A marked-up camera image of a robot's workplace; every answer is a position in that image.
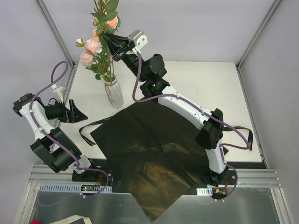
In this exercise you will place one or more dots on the cream tote bag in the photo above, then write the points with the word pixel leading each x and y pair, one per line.
pixel 75 219

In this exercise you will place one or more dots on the left white cable duct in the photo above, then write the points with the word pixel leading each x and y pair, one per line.
pixel 73 188

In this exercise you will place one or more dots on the pink rose stem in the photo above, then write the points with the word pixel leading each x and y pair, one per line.
pixel 90 46
pixel 113 28
pixel 95 30
pixel 105 10

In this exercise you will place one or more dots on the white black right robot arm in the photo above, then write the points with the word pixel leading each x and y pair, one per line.
pixel 209 123

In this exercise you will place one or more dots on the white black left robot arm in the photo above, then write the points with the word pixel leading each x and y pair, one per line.
pixel 51 144

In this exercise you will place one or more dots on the left aluminium frame post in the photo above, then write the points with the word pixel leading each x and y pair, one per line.
pixel 52 26

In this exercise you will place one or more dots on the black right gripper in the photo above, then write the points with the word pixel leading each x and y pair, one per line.
pixel 122 50

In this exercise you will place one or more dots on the black paper flower wrap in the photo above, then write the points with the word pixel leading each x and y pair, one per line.
pixel 154 152

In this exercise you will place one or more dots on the aluminium frame post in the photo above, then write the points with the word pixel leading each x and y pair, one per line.
pixel 266 19
pixel 52 26

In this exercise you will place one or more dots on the white cable duct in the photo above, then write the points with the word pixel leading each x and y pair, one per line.
pixel 73 188
pixel 210 191

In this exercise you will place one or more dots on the right white cable duct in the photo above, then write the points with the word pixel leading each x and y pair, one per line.
pixel 210 191

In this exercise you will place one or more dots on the right aluminium frame post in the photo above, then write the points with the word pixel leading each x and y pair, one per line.
pixel 266 19

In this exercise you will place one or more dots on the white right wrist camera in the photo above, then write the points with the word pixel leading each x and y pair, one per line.
pixel 138 38

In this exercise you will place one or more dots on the white ribbed ceramic vase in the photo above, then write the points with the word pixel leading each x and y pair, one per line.
pixel 114 93

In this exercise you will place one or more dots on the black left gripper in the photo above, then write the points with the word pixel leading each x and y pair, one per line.
pixel 69 112

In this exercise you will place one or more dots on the red cloth item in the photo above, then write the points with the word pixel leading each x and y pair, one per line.
pixel 34 221

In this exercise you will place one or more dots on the aluminium front frame rail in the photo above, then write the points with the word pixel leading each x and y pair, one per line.
pixel 251 178

